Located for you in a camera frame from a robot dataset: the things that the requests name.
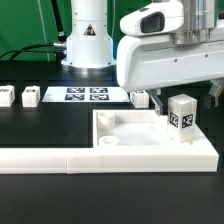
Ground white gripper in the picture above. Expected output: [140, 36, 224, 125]
[117, 31, 224, 116]

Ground white L-shaped obstacle fence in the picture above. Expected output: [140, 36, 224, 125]
[0, 135, 219, 174]

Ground white marker base sheet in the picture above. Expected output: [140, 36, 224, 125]
[43, 87, 129, 103]

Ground black cables at base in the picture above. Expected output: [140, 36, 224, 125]
[0, 0, 68, 62]

